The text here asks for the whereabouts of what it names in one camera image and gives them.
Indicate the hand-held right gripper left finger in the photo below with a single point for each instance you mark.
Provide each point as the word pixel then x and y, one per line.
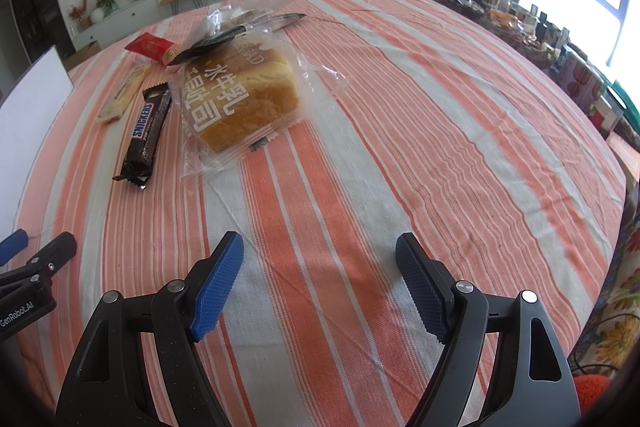
pixel 217 292

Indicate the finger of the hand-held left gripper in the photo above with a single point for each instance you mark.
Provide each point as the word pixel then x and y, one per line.
pixel 12 244
pixel 55 254

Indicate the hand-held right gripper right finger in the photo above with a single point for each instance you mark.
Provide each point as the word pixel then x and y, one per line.
pixel 422 292

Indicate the white cardboard box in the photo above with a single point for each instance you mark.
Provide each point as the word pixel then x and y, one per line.
pixel 35 132

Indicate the brown chocolate bar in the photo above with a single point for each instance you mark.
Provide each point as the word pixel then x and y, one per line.
pixel 145 137

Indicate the cream biscuit packet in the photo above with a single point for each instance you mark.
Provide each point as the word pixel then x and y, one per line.
pixel 120 97

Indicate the packaged bread loaf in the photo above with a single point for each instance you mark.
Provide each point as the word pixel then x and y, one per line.
pixel 250 107

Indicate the red snack packet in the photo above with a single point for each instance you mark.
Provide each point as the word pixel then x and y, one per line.
pixel 150 48

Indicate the clear snack bag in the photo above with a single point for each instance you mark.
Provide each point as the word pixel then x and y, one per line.
pixel 220 19

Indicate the long clear black-ended packet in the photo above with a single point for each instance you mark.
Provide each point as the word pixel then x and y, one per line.
pixel 280 21

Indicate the basket of snacks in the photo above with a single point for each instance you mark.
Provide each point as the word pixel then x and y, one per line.
pixel 505 19

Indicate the orange striped tablecloth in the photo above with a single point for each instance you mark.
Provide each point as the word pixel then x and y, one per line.
pixel 400 132

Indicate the floral printed cloth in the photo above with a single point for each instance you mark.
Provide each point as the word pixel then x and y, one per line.
pixel 615 307

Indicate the orange knitted fabric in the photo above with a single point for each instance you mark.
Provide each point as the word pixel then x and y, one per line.
pixel 592 389

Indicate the red flowers in vase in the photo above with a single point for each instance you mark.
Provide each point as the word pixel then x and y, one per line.
pixel 79 13

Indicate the group of jars and bottles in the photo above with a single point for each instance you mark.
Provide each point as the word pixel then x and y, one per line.
pixel 580 77

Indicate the dark wall cabinet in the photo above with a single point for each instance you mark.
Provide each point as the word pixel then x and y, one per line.
pixel 40 7

